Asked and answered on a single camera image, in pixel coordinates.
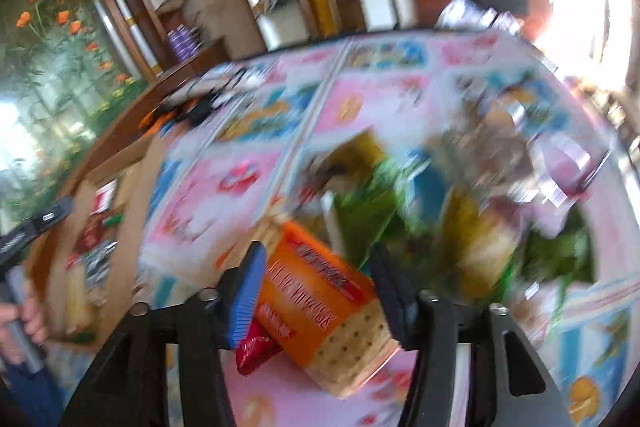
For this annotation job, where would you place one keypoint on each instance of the red white snack packet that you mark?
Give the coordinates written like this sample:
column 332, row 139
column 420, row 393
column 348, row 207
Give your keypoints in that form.
column 97, row 217

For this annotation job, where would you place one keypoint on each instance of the small red snack packet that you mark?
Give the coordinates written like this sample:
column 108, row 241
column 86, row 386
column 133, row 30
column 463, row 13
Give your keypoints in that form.
column 255, row 349

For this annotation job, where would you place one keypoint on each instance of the black white patterned cloth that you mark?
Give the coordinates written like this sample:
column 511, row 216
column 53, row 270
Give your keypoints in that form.
column 235, row 79

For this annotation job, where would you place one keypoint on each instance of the clear cracker packet green ends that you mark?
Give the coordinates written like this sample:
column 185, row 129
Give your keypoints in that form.
column 82, row 299

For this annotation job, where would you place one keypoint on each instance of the person's left hand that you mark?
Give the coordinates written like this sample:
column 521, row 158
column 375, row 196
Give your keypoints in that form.
column 36, row 327

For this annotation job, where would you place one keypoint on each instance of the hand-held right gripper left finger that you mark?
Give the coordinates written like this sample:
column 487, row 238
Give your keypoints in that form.
column 245, row 302

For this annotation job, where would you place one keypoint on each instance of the yellow snack packet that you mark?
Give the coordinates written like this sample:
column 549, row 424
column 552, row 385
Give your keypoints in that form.
column 480, row 242

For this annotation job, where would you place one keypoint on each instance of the orange black tool on table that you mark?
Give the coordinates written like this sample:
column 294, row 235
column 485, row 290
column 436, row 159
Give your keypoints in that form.
column 180, row 114

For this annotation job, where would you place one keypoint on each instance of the cardboard box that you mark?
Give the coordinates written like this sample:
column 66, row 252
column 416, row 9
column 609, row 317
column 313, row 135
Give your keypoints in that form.
column 145, row 227

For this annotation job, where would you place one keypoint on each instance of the white plastic bag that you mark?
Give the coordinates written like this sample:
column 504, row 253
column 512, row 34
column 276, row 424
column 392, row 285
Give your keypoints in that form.
column 475, row 14

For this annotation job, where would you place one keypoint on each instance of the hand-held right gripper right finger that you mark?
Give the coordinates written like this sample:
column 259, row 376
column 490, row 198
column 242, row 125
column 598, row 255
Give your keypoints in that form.
column 395, row 302

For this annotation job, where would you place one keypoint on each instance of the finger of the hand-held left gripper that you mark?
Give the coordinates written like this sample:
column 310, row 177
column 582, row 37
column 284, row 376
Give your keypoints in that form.
column 47, row 217

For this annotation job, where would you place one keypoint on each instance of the clear plastic bag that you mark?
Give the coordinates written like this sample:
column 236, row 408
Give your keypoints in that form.
column 525, row 142

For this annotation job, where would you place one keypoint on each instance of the wooden sideboard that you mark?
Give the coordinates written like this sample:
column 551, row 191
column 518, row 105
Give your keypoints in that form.
column 165, row 82

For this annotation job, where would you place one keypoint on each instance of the orange cracker packet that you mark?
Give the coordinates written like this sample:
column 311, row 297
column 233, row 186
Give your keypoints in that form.
column 310, row 302

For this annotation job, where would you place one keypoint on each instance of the floral wall poster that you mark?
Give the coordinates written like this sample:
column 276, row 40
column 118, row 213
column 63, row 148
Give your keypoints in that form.
column 55, row 72

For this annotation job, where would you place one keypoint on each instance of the bright green snack packet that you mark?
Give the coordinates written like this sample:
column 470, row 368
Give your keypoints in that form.
column 375, row 212
column 555, row 252

